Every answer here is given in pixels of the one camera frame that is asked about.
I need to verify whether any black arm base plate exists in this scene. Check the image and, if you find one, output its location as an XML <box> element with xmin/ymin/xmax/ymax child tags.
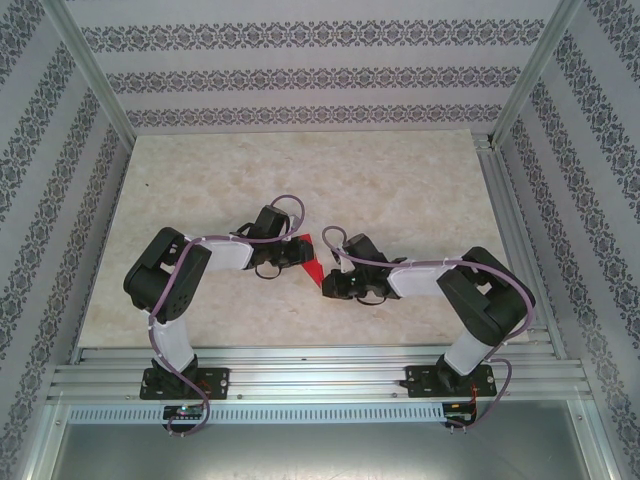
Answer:
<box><xmin>141</xmin><ymin>367</ymin><xmax>231</xmax><ymax>401</ymax></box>
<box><xmin>405</xmin><ymin>363</ymin><xmax>496</xmax><ymax>399</ymax></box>

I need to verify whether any grey sheet metal panel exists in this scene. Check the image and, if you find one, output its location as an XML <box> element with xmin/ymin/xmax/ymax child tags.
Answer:
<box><xmin>39</xmin><ymin>399</ymin><xmax>619</xmax><ymax>480</ymax></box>

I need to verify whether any red paper sheet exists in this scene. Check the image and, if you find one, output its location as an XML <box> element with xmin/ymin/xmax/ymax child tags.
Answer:
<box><xmin>299</xmin><ymin>232</ymin><xmax>326</xmax><ymax>292</ymax></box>

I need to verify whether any slotted grey cable duct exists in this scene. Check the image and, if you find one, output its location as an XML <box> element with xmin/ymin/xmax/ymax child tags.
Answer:
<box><xmin>67</xmin><ymin>402</ymin><xmax>446</xmax><ymax>425</ymax></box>

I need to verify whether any aluminium frame rail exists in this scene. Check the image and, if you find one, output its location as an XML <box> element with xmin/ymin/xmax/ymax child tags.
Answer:
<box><xmin>47</xmin><ymin>344</ymin><xmax>594</xmax><ymax>404</ymax></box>

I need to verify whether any aluminium side rail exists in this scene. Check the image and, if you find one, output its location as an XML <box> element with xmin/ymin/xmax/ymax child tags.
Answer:
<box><xmin>472</xmin><ymin>130</ymin><xmax>569</xmax><ymax>361</ymax></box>

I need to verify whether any aluminium frame post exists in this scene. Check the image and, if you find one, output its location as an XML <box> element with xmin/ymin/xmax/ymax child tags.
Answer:
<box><xmin>491</xmin><ymin>0</ymin><xmax>584</xmax><ymax>149</ymax></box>
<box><xmin>42</xmin><ymin>0</ymin><xmax>137</xmax><ymax>151</ymax></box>

